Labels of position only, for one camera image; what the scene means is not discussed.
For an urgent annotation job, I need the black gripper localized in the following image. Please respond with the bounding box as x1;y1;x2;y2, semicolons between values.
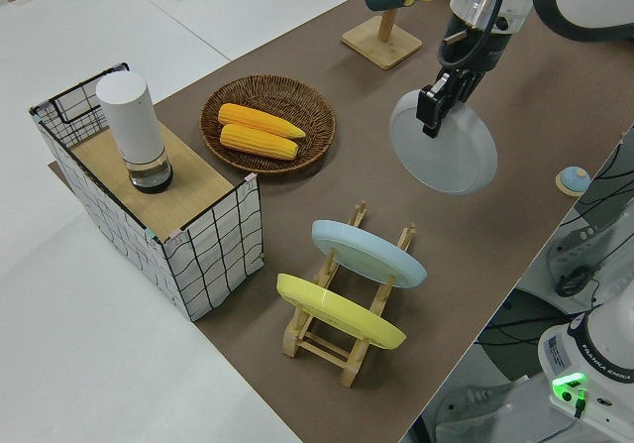
416;14;514;140

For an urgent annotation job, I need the gray plate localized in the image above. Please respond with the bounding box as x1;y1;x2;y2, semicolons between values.
388;88;498;196

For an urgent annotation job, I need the light blue plate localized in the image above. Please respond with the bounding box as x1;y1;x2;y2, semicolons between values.
311;219;428;289

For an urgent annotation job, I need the yellow plate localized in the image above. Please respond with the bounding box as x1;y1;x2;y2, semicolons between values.
275;273;408;350

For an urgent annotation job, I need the wooden plate rack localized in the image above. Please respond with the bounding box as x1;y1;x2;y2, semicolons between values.
281;200;418;388

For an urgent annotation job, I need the wooden mug tree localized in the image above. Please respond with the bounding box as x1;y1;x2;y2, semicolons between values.
341;0;432;71

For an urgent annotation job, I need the blue call bell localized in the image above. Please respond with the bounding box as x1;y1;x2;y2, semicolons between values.
554;166;591;198

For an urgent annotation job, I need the brown table mat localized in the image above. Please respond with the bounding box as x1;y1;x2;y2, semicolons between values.
47;0;634;443

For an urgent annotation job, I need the brown wicker basket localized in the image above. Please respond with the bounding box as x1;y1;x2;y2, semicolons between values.
199;74;338;176

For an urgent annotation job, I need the yellow corn cob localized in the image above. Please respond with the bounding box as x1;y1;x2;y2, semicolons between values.
217;103;307;140
219;123;299;161

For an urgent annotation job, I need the white cylindrical grinder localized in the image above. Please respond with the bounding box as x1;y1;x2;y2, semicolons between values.
95;72;174;195

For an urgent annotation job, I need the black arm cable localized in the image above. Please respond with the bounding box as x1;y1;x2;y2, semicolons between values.
437;0;514;70

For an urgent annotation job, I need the black base cable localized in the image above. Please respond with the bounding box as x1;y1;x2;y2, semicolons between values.
475;165;634;345

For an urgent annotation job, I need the wire basket with wooden shelf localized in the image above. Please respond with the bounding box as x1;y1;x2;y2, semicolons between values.
28;61;265;323

